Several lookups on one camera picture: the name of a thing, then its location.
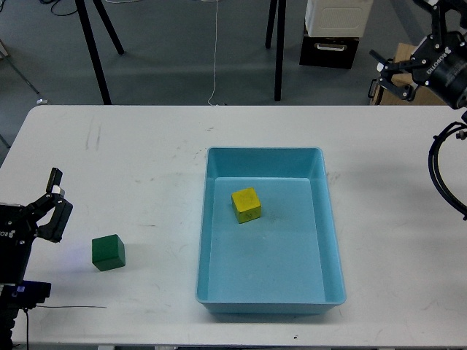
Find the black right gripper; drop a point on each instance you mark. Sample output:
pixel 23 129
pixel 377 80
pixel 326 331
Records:
pixel 439 67

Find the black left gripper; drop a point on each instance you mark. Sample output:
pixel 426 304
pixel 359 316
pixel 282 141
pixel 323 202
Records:
pixel 18 228

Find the green wooden block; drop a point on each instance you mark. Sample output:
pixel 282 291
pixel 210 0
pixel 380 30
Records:
pixel 108 253

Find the yellow wooden block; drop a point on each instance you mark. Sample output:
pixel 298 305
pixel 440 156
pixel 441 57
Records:
pixel 246 205

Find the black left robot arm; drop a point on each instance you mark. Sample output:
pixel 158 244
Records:
pixel 44 218

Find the light blue plastic box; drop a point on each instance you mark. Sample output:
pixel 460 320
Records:
pixel 285 262

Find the black stand legs right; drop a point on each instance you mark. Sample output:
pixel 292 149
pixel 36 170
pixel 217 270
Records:
pixel 276 22

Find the wooden box with handles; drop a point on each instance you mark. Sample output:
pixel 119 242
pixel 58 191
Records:
pixel 423 96

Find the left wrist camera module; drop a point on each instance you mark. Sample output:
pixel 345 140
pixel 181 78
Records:
pixel 31 293

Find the black crate with handle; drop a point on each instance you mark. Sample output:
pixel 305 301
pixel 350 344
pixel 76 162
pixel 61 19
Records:
pixel 329 52

